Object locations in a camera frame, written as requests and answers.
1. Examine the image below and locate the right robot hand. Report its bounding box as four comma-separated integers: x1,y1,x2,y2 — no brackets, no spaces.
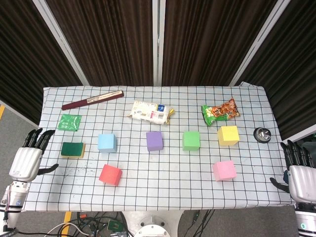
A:
270,139,316,204

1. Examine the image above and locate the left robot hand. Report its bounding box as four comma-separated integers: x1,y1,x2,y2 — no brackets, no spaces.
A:
9,128,59,183

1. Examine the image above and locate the pink foam cube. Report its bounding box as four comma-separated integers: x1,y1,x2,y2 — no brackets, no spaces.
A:
212,160,237,182

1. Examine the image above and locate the light blue foam cube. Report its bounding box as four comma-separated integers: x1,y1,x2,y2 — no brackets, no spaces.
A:
97,133,118,154

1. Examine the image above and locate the red foam cube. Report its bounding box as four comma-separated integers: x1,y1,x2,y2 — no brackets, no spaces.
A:
99,164,123,186

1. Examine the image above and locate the green foam cube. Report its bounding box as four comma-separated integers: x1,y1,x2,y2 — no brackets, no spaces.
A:
182,131,201,151

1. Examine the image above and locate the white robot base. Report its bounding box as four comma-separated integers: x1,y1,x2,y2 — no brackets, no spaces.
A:
122,211,185,237

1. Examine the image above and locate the yellow foam cube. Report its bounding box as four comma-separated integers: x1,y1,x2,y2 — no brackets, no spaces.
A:
217,125,240,146

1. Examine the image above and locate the purple foam cube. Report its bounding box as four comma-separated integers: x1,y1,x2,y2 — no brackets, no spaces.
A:
146,131,164,152

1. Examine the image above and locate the green yellow sponge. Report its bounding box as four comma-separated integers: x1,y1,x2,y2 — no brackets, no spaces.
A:
60,142,86,159

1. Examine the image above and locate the green sachet packet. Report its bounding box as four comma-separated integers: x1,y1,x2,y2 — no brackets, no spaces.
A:
57,114,82,132

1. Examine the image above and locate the black round metal cap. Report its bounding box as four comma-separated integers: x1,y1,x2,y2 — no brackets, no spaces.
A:
253,127,272,143

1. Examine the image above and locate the dark red folded fan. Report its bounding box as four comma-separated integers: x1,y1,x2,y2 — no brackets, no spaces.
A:
61,90,125,111

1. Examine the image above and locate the dark brown partition panel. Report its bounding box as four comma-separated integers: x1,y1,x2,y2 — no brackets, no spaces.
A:
236,0,316,141
0,0,83,125
161,0,278,86
45,0,154,86

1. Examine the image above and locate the green orange snack bag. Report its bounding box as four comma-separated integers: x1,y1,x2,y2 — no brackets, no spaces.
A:
200,97,241,127

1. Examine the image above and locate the green circuit board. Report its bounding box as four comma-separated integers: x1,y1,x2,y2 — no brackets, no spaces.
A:
107,219,124,232

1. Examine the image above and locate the white checkered tablecloth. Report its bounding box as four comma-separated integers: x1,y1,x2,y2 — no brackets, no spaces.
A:
22,81,296,212

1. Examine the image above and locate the white biscuit package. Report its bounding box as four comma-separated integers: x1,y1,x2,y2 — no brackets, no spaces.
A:
127,100,175,126

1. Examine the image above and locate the grey partition base rail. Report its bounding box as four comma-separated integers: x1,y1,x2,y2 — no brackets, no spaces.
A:
282,127,316,147
0,99,39,128

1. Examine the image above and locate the white cable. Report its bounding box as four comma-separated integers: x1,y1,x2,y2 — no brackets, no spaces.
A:
45,222,91,237

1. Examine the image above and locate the black cable tangle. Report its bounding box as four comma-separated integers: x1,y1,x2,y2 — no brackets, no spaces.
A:
71,211,129,237

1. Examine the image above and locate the black cable green plug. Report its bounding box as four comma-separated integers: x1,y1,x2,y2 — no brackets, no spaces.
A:
186,209,215,237

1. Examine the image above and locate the grey partition post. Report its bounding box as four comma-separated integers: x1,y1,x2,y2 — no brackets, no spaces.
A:
152,0,166,86
229,0,292,86
32,0,90,86

